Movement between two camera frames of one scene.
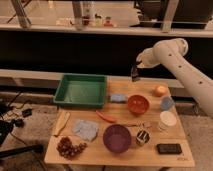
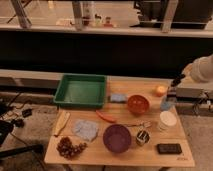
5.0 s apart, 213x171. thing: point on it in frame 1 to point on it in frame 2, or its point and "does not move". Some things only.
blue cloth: [87, 130] does not move
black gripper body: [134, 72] to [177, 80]
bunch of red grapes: [68, 150] does not move
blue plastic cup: [167, 103] does not move
